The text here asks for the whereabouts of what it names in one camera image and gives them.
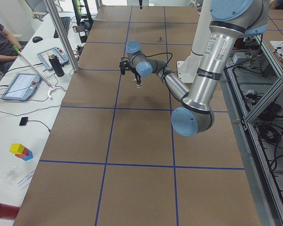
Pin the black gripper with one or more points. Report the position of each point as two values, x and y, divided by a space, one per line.
137 76

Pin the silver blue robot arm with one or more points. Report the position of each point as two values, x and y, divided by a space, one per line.
231 19

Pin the black water bottle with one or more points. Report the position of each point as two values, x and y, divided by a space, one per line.
56 65

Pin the black keyboard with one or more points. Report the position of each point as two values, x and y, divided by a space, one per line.
65 20

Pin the blue teach pendant far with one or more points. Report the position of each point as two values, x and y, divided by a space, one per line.
57 52

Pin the blue teach pendant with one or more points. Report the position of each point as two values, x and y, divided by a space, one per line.
57 52
22 87

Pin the grey power adapter box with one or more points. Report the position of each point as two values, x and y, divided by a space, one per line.
239 57

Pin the black computer mouse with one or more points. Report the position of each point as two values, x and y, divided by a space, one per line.
37 39

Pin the blue teach pendant near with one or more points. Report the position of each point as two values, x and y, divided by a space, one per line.
22 87

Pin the small black device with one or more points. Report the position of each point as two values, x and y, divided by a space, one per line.
23 121

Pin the grabber reaching stick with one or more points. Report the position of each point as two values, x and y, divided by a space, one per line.
51 87

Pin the blue toy block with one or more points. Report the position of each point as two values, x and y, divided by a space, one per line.
28 157

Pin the red toy block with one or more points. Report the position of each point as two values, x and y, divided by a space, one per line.
24 154

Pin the yellow toy block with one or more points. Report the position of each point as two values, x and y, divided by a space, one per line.
17 148

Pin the clear plastic bag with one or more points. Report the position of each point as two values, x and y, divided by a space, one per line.
12 175

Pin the red cylinder object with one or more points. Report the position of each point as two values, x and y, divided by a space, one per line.
8 212

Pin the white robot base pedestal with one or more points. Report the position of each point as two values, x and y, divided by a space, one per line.
187 69

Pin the aluminium frame post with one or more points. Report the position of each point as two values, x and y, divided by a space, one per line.
62 35

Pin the aluminium frame rack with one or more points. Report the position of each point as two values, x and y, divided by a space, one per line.
257 88

